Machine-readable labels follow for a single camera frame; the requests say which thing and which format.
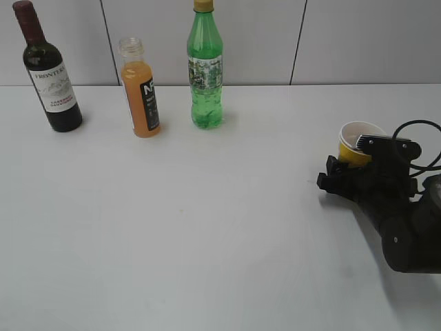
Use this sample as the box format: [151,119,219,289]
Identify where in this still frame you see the green plastic soda bottle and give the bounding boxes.
[187,1,223,130]

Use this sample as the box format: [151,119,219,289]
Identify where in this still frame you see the NFC orange juice bottle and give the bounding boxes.
[119,37,161,138]

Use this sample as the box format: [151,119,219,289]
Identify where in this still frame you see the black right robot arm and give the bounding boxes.
[317,134,440,274]

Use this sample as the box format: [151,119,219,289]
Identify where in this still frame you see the dark red wine bottle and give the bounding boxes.
[12,1,83,132]

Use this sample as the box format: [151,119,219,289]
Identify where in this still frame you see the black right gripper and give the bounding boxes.
[317,134,422,234]

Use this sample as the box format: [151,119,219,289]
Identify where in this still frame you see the yellow paper cup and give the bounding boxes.
[338,121,386,168]

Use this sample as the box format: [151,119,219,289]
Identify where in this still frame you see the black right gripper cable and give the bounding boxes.
[393,119,441,171]

